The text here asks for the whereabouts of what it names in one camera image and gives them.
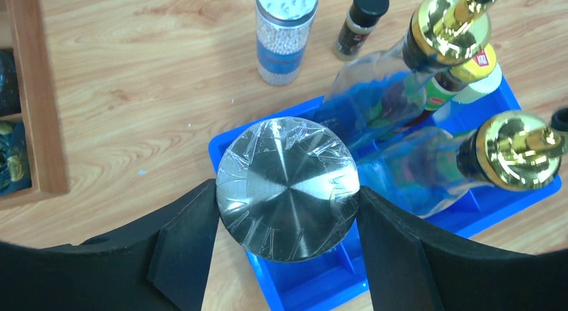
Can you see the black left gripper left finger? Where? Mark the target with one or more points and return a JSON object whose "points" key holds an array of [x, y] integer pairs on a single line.
{"points": [[160, 261]]}

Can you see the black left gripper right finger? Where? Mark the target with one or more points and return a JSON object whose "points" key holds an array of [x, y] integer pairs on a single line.
{"points": [[412, 264]]}

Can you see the clear glass oil bottle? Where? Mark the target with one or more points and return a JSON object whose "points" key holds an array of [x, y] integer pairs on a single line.
{"points": [[430, 169]]}

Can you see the blue plastic divided bin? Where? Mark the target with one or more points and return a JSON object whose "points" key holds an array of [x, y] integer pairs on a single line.
{"points": [[334, 278]]}

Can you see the jar with silver lid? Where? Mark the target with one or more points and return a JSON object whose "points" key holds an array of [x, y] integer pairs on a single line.
{"points": [[286, 189]]}

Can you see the glass bottle with brown sauce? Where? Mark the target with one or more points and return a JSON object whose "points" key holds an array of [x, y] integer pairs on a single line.
{"points": [[375, 95]]}

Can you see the red label sauce bottle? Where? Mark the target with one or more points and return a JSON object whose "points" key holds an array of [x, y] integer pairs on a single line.
{"points": [[447, 84]]}

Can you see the jar with pale yellow lid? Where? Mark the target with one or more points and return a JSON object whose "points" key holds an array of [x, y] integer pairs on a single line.
{"points": [[470, 94]]}

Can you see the small black pepper shaker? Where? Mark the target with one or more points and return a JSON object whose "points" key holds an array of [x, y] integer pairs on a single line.
{"points": [[361, 19]]}

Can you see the white bead jar blue label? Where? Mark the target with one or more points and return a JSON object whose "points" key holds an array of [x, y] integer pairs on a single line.
{"points": [[282, 32]]}

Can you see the dark coiled roll lower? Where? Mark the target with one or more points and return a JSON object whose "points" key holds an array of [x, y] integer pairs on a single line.
{"points": [[15, 170]]}

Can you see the wooden compartment tray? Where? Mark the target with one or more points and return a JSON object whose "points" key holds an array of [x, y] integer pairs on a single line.
{"points": [[22, 29]]}

